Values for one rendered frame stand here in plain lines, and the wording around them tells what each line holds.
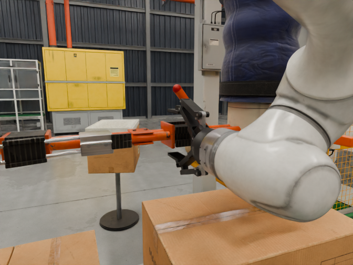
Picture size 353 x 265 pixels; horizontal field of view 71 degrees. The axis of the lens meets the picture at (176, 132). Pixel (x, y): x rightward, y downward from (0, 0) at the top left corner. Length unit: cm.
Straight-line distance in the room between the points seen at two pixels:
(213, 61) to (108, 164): 123
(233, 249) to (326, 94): 47
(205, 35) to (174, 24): 1049
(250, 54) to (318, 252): 55
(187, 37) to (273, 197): 1211
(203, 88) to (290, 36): 111
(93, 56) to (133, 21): 418
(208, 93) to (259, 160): 148
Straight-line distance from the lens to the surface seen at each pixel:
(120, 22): 1153
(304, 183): 30
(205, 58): 171
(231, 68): 70
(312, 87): 36
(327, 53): 33
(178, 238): 73
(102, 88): 787
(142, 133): 58
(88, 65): 788
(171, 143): 61
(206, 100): 177
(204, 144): 43
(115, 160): 222
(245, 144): 35
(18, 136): 57
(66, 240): 157
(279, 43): 70
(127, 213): 285
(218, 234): 76
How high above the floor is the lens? 135
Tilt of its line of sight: 10 degrees down
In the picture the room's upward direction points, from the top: straight up
